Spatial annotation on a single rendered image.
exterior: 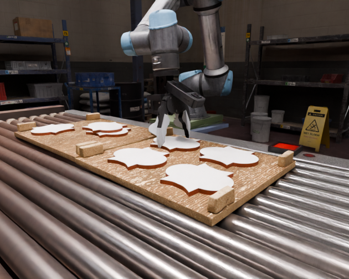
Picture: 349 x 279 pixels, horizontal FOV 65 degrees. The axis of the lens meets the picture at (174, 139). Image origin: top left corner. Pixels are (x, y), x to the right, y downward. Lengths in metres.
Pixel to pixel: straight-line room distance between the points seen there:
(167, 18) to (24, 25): 4.47
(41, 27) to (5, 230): 4.82
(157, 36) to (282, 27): 5.19
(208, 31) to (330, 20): 4.44
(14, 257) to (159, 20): 0.60
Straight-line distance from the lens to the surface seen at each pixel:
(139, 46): 0.90
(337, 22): 5.52
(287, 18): 5.86
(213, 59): 1.27
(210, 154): 0.68
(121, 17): 6.71
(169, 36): 0.76
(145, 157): 0.65
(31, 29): 5.16
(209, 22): 1.21
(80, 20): 6.21
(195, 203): 0.47
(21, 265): 0.43
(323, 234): 0.47
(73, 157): 0.74
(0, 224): 0.52
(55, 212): 0.54
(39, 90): 5.15
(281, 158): 0.65
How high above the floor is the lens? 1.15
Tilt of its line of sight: 15 degrees down
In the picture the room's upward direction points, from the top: straight up
